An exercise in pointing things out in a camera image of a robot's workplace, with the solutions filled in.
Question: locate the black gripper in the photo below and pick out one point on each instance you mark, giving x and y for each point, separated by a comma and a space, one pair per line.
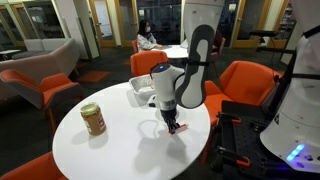
168, 114

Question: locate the red marker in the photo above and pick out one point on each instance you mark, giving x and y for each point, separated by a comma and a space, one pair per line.
179, 128

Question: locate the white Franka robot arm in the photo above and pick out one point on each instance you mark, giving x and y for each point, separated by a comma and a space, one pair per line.
200, 20

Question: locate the aluminium foil tray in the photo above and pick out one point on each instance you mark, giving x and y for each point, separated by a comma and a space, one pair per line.
141, 87

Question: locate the white round background table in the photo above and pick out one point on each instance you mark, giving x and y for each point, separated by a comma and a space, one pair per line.
173, 51

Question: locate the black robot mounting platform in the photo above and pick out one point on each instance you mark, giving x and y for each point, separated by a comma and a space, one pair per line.
246, 140

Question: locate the peanut butter jar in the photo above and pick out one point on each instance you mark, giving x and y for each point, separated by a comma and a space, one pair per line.
93, 118

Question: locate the seated person with mask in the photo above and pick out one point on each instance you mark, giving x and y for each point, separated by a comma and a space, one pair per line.
146, 40

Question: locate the dark red chair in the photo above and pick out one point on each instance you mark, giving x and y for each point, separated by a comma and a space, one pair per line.
218, 43

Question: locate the orange armchair with grey shell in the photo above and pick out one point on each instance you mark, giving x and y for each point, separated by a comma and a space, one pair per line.
50, 88

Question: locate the grey curved sofa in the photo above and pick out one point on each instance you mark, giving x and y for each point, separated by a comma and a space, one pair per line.
40, 65

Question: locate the light grey couch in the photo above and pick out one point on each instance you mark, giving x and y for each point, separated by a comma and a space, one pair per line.
43, 46

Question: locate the black camera on stand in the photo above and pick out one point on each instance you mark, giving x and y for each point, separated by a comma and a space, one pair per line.
263, 33

